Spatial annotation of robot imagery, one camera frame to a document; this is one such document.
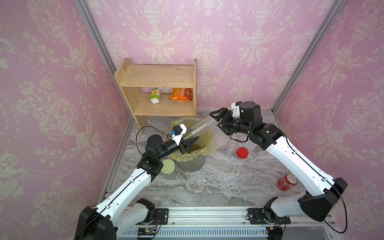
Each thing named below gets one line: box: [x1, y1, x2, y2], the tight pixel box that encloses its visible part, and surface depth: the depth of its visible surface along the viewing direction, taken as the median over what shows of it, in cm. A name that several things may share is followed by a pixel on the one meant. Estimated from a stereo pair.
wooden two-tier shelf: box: [113, 58, 198, 134], surface depth 87 cm
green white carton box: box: [150, 87, 163, 105], surface depth 97 cm
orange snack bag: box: [169, 88, 193, 102], surface depth 98 cm
